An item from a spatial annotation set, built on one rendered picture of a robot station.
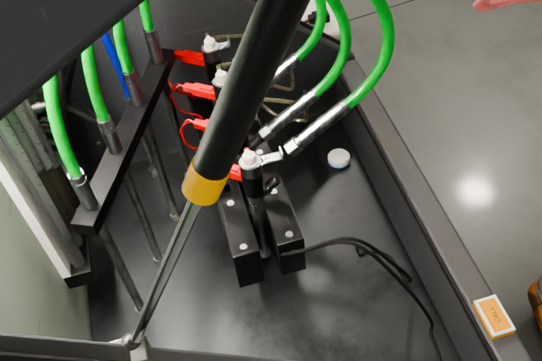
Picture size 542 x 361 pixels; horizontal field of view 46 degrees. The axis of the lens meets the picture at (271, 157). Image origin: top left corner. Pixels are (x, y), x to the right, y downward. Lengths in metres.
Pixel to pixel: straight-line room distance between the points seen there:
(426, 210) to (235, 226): 0.27
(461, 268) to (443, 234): 0.06
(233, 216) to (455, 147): 1.52
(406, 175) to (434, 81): 1.60
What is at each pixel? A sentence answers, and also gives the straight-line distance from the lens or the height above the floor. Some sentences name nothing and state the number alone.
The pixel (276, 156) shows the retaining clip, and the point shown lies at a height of 1.10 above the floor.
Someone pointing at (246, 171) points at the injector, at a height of 1.10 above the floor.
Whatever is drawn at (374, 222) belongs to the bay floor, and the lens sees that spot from 1.06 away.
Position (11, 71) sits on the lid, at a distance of 0.19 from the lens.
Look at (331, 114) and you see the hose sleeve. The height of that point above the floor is 1.15.
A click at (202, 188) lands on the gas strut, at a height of 1.47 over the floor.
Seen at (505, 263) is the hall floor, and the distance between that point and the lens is 2.06.
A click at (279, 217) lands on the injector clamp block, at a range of 0.88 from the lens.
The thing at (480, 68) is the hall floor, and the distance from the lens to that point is 2.64.
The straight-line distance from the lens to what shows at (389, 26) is 0.71.
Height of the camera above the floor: 1.69
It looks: 48 degrees down
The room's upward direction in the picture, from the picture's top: 7 degrees counter-clockwise
